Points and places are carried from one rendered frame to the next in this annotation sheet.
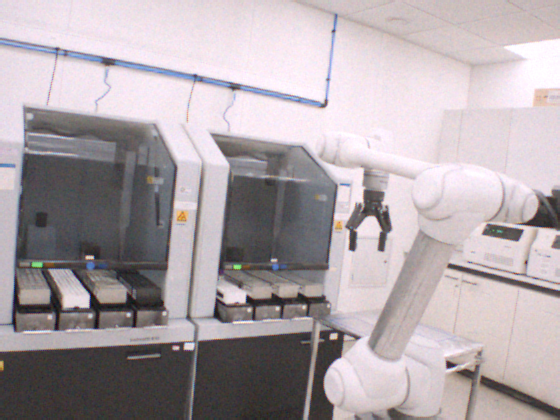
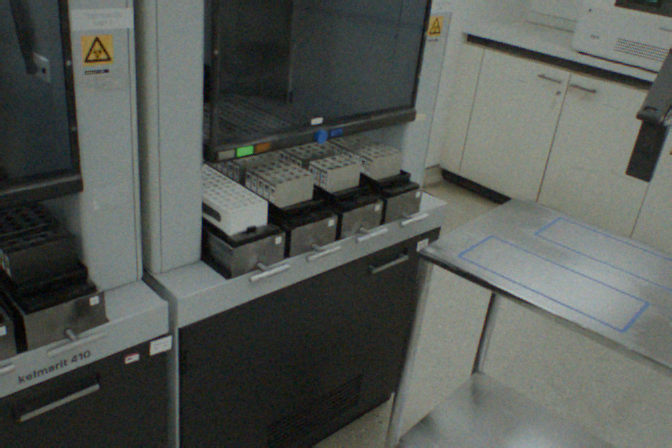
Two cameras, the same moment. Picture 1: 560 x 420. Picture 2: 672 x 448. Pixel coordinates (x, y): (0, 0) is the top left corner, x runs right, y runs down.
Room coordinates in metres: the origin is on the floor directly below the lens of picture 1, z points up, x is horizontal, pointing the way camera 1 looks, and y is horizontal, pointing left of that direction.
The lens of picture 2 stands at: (1.07, 0.27, 1.45)
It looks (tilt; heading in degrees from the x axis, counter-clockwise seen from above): 27 degrees down; 347
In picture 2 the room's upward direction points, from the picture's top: 7 degrees clockwise
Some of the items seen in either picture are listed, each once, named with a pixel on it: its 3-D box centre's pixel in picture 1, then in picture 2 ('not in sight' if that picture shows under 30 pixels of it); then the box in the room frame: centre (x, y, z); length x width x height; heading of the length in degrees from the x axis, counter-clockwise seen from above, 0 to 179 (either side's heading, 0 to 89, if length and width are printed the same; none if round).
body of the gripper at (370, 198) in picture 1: (372, 202); not in sight; (1.74, -0.29, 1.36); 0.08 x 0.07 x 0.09; 123
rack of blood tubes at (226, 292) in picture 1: (222, 291); (209, 195); (2.39, 0.26, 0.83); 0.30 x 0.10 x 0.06; 33
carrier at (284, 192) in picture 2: (260, 292); (291, 190); (2.39, 0.07, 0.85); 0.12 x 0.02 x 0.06; 124
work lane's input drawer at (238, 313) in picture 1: (209, 295); (177, 195); (2.51, 0.33, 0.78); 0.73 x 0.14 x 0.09; 33
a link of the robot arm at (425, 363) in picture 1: (416, 373); not in sight; (1.48, -0.45, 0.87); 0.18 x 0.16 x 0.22; 117
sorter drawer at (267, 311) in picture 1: (236, 294); (230, 182); (2.59, 0.20, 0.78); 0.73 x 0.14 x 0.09; 33
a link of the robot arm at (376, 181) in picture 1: (375, 181); not in sight; (1.74, -0.29, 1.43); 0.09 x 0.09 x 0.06
